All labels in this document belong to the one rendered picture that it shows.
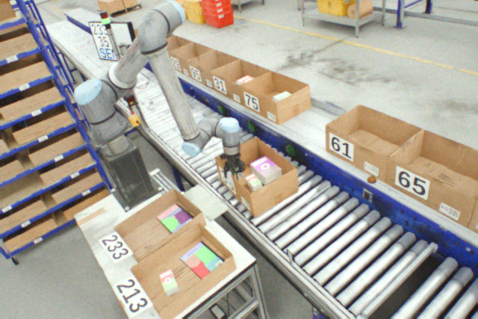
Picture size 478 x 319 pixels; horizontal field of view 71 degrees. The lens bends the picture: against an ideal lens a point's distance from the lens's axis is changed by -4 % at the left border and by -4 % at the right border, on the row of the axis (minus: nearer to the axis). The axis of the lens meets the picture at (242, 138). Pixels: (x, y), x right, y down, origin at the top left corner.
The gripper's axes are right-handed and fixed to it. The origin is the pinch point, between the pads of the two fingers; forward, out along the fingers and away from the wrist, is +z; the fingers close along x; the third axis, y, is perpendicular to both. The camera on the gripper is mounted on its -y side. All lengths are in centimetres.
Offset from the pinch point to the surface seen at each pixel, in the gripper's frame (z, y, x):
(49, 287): 99, -93, -115
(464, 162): -18, 81, 77
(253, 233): 13.0, 27.3, -7.9
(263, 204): 5.4, 20.5, 4.0
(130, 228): 14, -18, -56
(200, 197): 13.0, -13.9, -14.6
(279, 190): 1.6, 21.5, 14.3
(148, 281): 17, 17, -61
